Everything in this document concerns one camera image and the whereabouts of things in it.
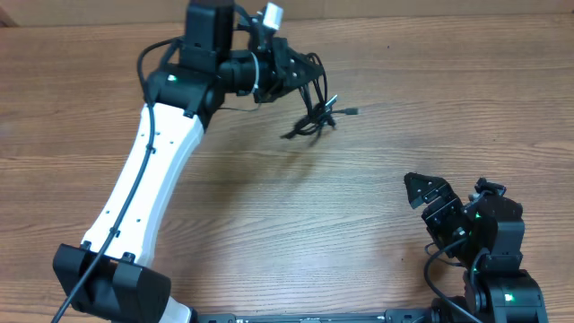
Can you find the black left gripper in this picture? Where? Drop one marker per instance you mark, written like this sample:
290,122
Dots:
281,81

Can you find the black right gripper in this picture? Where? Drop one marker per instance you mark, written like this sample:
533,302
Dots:
448,203

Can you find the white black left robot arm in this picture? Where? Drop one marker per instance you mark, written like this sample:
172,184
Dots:
223,50

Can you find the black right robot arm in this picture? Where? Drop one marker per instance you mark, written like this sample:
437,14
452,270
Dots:
497,288

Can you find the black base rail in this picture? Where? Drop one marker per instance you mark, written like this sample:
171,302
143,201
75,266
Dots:
388,316

